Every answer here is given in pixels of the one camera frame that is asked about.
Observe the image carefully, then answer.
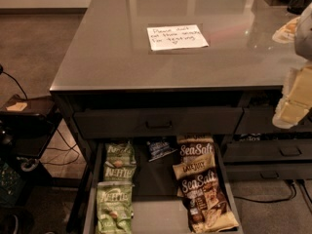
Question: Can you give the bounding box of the black floor cable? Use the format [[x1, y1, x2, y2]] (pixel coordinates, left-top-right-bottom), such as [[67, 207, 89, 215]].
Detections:
[[233, 178, 312, 215]]

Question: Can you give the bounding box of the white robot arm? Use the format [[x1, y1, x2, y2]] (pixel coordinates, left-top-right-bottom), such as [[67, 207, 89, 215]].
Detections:
[[272, 4, 312, 129]]

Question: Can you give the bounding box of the black side cart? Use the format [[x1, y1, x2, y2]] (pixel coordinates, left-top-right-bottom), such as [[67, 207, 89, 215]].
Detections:
[[0, 95, 62, 185]]

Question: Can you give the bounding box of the open middle drawer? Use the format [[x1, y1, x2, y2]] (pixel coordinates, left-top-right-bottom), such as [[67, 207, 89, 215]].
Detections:
[[82, 137, 244, 234]]

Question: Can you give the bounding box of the brown sea salt bag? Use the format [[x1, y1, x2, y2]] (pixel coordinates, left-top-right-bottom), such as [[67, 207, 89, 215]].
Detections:
[[176, 135, 215, 163], [173, 153, 239, 233]]

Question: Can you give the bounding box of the front green Kettle chip bag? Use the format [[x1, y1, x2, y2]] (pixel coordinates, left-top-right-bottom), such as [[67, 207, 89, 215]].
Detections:
[[96, 181, 133, 234]]

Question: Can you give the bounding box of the blue chip bag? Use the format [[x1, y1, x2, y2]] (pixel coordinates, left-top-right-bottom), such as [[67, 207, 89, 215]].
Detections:
[[146, 137, 176, 161]]

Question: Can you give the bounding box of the right middle drawer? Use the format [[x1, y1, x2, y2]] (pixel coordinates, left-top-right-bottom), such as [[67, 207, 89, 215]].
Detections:
[[223, 139, 312, 163]]

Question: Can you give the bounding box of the rear green Kettle chip bag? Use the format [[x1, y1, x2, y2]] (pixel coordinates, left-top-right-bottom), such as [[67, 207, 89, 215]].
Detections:
[[103, 142, 137, 181]]

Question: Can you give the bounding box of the front brown Sea Salt bag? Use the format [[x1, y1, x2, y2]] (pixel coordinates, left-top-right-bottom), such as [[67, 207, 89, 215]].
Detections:
[[173, 153, 239, 233]]

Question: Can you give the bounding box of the white handwritten paper note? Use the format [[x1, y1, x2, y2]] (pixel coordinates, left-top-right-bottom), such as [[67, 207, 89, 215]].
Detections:
[[147, 24, 209, 51]]

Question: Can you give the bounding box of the closed top left drawer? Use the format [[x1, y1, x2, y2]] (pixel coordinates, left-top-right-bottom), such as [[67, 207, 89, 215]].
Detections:
[[74, 106, 243, 138]]

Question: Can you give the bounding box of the green kettle chip bag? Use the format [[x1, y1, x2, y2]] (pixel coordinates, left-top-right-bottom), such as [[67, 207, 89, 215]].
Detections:
[[103, 142, 137, 181], [96, 181, 133, 234]]

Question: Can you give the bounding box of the tan sticky note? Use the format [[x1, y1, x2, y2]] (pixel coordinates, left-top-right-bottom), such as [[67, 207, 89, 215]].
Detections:
[[7, 102, 27, 112]]

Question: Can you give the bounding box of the rear brown Sea Salt bag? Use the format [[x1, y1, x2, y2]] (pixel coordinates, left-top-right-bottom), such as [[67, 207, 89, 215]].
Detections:
[[176, 135, 215, 163]]

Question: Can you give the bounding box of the black cart cable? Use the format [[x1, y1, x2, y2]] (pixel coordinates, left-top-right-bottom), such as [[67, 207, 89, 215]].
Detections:
[[0, 63, 82, 168]]

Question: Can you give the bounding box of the grey drawer cabinet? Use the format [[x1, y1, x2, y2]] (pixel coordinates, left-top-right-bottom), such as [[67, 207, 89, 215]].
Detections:
[[51, 0, 312, 234]]

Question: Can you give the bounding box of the right lower drawer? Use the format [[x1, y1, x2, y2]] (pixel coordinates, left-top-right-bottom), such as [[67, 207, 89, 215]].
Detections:
[[225, 163, 312, 180]]

